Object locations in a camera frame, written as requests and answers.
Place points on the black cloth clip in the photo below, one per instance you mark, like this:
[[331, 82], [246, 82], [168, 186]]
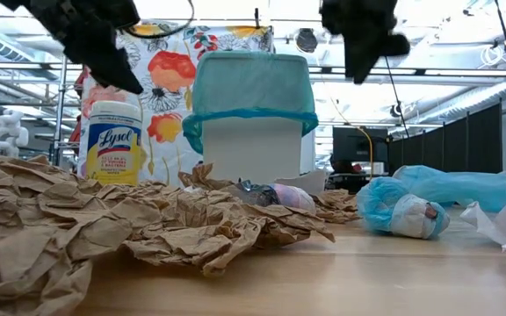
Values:
[[257, 17]]

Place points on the white floral cloth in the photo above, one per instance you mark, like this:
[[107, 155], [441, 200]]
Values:
[[169, 66]]

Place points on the white wrapper with brown mark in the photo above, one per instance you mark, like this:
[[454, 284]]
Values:
[[411, 217]]

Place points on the light blue trash bag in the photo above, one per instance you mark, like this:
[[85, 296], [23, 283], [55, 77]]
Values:
[[455, 188]]

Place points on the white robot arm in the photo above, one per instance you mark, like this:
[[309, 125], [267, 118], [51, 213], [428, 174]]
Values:
[[9, 131]]

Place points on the brown packing paper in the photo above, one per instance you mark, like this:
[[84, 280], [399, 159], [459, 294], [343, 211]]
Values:
[[38, 219], [336, 204]]

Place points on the white paper sheet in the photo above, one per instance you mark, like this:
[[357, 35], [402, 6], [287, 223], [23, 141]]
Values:
[[499, 219]]

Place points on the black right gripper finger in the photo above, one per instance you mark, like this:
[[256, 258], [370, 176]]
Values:
[[398, 45], [360, 61]]

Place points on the yellow Lysol wipes canister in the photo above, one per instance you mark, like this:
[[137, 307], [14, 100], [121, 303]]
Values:
[[112, 145]]

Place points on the dark foil wrapper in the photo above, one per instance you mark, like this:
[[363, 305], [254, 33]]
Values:
[[255, 193]]

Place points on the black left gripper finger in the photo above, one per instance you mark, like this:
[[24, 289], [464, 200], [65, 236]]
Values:
[[103, 66]]

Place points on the white plastic trash bin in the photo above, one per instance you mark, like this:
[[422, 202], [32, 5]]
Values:
[[253, 149]]

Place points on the purple white wrapper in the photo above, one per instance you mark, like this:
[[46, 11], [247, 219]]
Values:
[[294, 195]]

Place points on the black computer monitor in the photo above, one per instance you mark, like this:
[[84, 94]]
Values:
[[358, 142]]

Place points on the black partition wall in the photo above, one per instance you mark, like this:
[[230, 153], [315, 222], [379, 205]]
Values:
[[455, 145]]

